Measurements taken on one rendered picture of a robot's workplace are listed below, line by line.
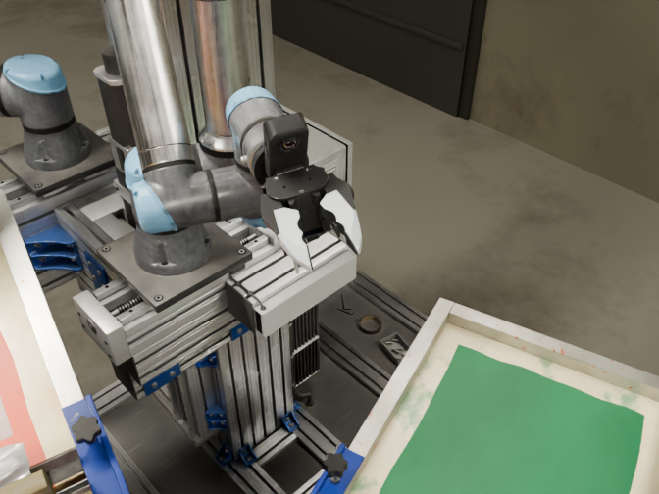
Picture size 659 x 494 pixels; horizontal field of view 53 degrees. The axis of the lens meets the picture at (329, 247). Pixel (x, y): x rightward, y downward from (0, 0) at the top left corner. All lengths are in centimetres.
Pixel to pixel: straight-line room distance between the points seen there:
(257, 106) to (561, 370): 97
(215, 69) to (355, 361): 155
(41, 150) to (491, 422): 116
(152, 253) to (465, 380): 72
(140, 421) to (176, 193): 157
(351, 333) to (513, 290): 91
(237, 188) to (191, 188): 6
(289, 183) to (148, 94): 29
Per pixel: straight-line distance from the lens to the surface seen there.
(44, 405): 127
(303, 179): 76
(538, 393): 153
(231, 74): 114
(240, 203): 94
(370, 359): 250
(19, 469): 124
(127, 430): 241
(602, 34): 381
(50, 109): 162
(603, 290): 330
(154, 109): 95
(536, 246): 345
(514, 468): 140
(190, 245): 128
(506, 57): 415
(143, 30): 99
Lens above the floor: 211
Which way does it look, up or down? 40 degrees down
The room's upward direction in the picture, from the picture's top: straight up
